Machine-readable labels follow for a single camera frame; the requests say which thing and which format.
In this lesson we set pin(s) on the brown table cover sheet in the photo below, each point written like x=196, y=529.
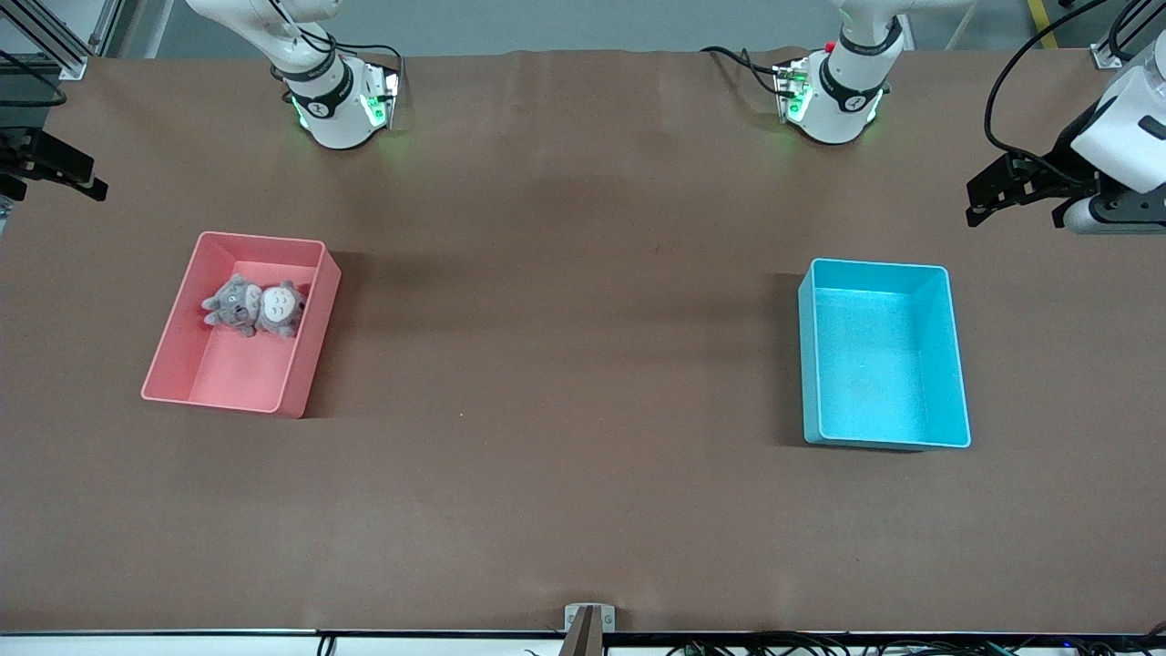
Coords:
x=583, y=501

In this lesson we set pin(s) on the brown camera post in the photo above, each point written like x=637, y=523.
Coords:
x=583, y=638

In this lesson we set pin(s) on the aluminium frame profile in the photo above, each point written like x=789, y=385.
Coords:
x=55, y=46

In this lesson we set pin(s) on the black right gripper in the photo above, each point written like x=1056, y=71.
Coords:
x=20, y=151

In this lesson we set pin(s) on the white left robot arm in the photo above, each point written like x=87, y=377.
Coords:
x=843, y=105

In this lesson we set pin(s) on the grey Totoro plush toy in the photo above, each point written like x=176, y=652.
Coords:
x=278, y=310
x=232, y=301

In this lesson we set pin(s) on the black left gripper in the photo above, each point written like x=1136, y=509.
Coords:
x=1064, y=161

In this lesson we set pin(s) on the grey metal clamp bracket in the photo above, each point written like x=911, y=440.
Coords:
x=572, y=620

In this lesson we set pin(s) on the small aluminium corner bracket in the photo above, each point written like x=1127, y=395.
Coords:
x=1109, y=56

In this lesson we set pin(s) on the pink plastic box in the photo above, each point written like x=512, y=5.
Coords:
x=237, y=374

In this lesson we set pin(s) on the blue plastic box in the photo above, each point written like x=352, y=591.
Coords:
x=884, y=364

